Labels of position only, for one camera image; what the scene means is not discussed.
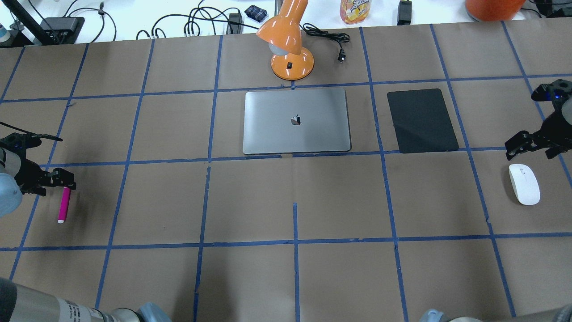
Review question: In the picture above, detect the orange desk lamp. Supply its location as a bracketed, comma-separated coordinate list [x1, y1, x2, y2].
[256, 0, 315, 81]

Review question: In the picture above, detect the pink highlighter pen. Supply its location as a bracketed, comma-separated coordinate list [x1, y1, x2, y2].
[57, 187, 72, 224]

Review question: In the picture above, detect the black mousepad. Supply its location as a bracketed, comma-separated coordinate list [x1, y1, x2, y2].
[387, 88, 459, 153]

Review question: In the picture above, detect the yellow snack bag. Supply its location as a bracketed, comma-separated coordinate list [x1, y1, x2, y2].
[339, 0, 371, 25]

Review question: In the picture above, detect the dark checkered pouch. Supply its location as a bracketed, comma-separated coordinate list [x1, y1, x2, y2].
[244, 5, 268, 23]

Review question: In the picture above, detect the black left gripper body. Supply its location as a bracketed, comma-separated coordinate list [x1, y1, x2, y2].
[1, 132, 56, 191]

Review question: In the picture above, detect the black power adapter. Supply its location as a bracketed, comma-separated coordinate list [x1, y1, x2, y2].
[396, 0, 412, 26]

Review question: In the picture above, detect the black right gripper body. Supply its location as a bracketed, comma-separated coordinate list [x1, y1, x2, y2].
[531, 79, 572, 152]

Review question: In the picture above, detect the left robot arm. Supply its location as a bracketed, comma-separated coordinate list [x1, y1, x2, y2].
[0, 130, 170, 322]

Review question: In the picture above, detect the silver laptop notebook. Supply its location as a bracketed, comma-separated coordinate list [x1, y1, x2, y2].
[243, 88, 352, 155]

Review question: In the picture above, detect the orange bowl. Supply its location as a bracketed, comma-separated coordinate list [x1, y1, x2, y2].
[464, 0, 525, 21]

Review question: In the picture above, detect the white computer mouse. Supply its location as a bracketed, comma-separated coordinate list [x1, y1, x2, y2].
[509, 164, 541, 206]

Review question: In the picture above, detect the black braided cable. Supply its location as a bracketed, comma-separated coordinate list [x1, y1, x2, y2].
[0, 122, 63, 143]

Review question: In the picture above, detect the black lamp power cord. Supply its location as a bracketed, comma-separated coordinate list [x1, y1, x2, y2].
[302, 23, 351, 63]

